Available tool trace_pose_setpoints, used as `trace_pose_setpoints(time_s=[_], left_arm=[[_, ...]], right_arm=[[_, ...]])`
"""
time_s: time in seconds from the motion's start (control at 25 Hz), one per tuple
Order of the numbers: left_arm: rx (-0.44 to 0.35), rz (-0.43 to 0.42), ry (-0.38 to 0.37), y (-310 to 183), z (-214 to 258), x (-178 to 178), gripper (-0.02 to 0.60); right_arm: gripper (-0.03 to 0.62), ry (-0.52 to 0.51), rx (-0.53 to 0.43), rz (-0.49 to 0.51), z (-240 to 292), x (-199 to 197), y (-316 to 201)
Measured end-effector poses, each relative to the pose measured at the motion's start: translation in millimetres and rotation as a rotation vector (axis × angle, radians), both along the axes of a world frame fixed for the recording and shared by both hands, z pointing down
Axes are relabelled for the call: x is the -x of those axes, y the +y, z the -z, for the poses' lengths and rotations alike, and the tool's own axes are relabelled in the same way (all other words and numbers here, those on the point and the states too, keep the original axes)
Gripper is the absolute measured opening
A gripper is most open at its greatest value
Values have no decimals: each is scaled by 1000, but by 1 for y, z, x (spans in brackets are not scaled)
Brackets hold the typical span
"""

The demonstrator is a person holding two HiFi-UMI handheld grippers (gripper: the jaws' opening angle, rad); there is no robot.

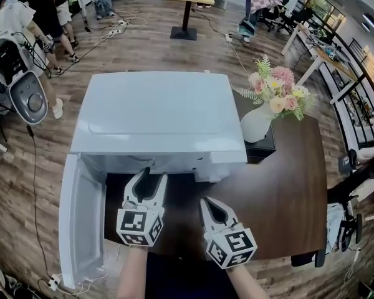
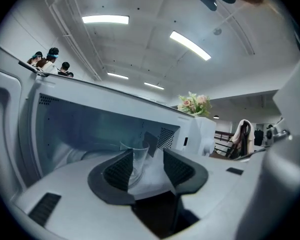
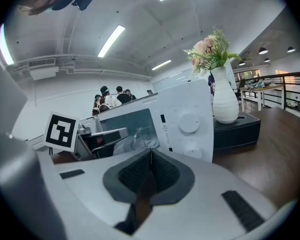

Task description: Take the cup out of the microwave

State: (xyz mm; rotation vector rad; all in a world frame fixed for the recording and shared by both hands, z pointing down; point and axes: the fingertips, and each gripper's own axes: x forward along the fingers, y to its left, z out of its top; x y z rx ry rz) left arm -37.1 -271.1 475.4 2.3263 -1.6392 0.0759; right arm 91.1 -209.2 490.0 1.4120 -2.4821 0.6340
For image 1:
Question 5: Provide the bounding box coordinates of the white frame desk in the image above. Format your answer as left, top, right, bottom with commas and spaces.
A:
281, 22, 358, 105

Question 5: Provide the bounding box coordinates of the pink and yellow flower bouquet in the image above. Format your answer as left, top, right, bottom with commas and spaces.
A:
230, 54, 317, 121

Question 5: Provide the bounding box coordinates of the black wheeled chair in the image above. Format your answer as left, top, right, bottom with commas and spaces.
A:
326, 154, 374, 254

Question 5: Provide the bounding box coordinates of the black office chair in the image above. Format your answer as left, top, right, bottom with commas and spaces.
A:
261, 0, 313, 33

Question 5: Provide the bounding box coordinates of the person's right forearm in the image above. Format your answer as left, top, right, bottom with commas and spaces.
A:
226, 262, 269, 299

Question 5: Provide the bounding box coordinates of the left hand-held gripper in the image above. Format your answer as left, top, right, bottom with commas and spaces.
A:
116, 166, 169, 249

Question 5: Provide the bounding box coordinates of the black metal railing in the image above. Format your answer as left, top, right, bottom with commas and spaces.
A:
329, 31, 374, 155

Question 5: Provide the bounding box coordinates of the black tissue box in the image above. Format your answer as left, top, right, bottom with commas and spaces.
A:
244, 125, 277, 165

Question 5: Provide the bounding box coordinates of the grey and white appliance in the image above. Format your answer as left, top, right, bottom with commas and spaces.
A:
0, 31, 49, 126

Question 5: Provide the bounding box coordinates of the white microwave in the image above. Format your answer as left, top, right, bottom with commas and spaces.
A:
58, 70, 249, 290

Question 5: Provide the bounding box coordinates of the person's left forearm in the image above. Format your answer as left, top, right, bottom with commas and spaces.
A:
116, 245, 149, 299

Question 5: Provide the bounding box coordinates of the black power cable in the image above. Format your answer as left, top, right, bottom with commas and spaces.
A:
25, 123, 55, 285

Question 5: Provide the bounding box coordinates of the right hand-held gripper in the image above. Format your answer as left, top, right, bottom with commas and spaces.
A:
199, 197, 258, 270

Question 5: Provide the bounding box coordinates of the person's dark clothing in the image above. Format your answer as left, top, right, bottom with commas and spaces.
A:
144, 250, 241, 299

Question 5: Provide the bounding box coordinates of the teal dustpan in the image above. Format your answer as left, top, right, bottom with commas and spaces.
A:
237, 19, 257, 39

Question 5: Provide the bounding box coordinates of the white ceramic vase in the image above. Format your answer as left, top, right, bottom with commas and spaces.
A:
239, 103, 274, 144

